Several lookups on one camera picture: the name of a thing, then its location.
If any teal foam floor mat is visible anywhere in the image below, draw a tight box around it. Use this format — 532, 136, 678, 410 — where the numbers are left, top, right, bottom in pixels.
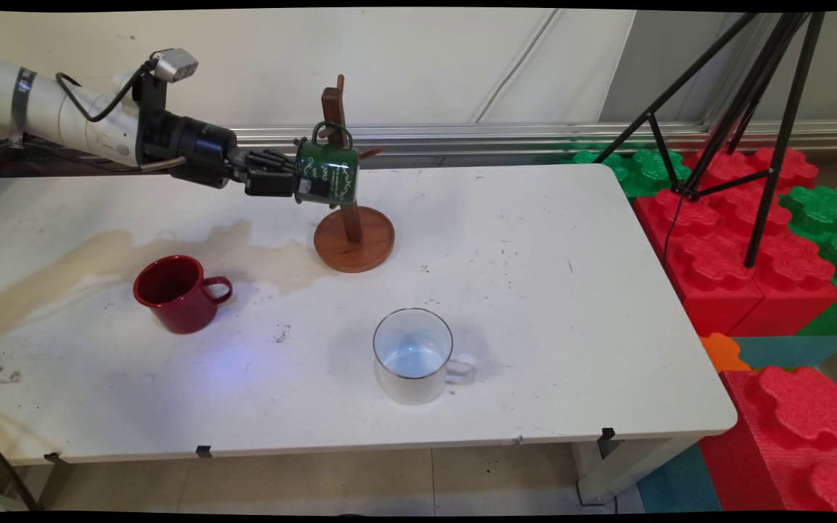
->
636, 442, 724, 514

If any white table leg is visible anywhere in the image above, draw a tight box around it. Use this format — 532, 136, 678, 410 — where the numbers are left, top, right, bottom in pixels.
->
571, 434, 701, 507

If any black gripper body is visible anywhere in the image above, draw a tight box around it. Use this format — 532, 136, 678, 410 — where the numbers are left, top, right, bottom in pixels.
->
134, 108, 254, 195

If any black tripod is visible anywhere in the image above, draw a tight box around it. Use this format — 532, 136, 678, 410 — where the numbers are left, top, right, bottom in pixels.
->
593, 11, 828, 269

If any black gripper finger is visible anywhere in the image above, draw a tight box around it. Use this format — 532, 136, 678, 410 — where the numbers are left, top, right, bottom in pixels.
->
243, 149, 299, 173
244, 171, 297, 198

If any black camera cable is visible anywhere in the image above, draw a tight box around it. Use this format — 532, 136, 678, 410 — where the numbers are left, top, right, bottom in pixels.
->
54, 61, 159, 124

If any red mug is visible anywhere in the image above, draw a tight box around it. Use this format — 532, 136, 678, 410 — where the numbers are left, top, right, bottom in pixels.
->
132, 254, 234, 335

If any grey gripper hose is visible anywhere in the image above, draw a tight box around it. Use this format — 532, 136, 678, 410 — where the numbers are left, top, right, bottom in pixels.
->
138, 155, 188, 174

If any large red foam block stack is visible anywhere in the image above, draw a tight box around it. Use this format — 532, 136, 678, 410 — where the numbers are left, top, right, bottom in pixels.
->
631, 145, 837, 339

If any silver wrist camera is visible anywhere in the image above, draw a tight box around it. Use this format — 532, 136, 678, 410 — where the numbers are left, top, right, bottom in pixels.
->
150, 48, 200, 83

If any wooden mug tree stand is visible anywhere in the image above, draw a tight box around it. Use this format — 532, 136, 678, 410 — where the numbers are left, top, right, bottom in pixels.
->
294, 74, 397, 274

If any aluminium rail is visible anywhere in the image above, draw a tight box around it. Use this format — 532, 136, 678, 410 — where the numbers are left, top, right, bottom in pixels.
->
233, 121, 837, 158

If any white enamel mug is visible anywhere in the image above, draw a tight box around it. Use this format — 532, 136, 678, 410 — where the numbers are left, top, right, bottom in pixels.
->
372, 307, 477, 406

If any metal hose clamp band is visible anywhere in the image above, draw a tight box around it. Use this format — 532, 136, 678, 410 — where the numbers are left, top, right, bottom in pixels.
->
9, 66, 37, 148

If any orange foam piece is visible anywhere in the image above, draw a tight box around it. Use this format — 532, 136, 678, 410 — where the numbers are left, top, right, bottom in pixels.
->
700, 333, 753, 376

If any green foam block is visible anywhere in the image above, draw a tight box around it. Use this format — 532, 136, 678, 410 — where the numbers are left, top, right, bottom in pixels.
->
780, 186, 837, 337
560, 148, 692, 199

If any thin black tripod cable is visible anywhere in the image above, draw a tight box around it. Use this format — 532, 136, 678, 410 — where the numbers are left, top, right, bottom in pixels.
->
661, 190, 685, 266

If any green enamel mug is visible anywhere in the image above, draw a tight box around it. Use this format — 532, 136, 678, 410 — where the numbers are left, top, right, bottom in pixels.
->
292, 121, 361, 207

